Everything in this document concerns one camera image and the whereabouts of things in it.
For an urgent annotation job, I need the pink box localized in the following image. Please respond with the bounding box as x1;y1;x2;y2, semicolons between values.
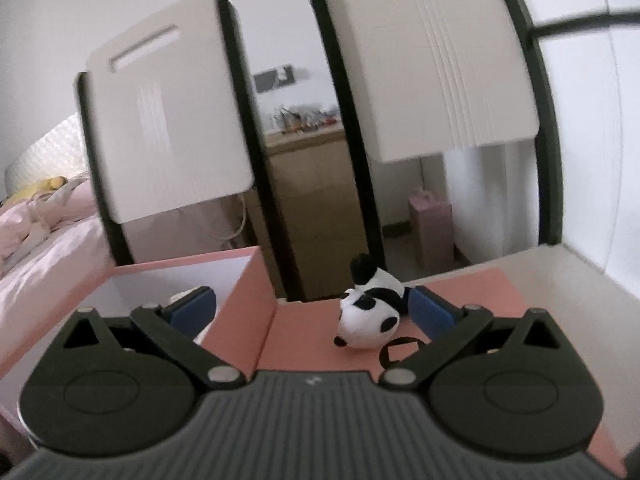
0;246;279;431

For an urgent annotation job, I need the pink box lid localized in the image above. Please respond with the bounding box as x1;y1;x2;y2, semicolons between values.
257;267;629;479

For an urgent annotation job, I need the yellow plush toy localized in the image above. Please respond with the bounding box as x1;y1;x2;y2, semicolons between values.
9;176;67;202

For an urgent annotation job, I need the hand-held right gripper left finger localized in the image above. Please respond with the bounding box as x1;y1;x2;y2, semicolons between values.
59;286;247;391

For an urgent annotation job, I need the white cable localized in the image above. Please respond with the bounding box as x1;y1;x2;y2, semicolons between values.
210;191;249;251

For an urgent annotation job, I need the grey wall socket panel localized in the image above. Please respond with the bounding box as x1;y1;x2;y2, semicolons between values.
252;64;296;94

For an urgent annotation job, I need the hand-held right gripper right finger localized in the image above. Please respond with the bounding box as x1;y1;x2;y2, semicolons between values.
382;286;568;390

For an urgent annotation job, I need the pink paper bag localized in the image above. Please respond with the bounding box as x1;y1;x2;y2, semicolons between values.
407;187;457;272

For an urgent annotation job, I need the clutter of small items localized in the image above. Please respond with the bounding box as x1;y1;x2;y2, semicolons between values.
272;102;342;135

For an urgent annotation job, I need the panda plush toy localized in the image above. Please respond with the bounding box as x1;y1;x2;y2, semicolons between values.
333;254;431;367

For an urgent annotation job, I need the black cable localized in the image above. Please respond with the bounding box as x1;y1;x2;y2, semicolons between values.
532;7;640;40

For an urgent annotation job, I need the wooden cabinet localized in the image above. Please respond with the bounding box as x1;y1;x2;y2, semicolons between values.
244;124;383;303

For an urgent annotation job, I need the pink bedding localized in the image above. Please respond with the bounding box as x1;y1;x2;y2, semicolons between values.
0;174;117;361

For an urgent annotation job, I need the white padded headboard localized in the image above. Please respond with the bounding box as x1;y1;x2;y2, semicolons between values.
4;110;92;202

